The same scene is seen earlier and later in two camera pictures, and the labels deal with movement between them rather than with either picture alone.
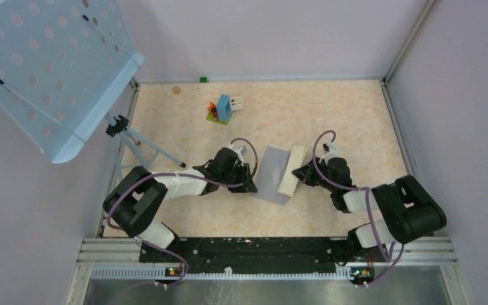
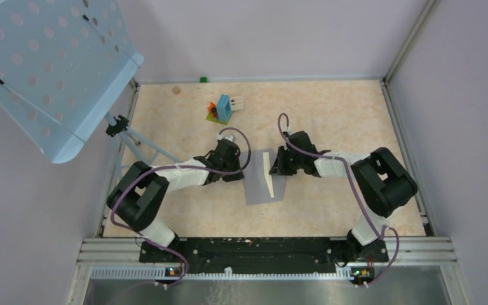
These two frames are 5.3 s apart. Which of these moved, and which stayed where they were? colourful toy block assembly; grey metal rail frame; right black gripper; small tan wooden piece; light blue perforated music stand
Moved: right black gripper
Stayed: grey metal rail frame; small tan wooden piece; light blue perforated music stand; colourful toy block assembly
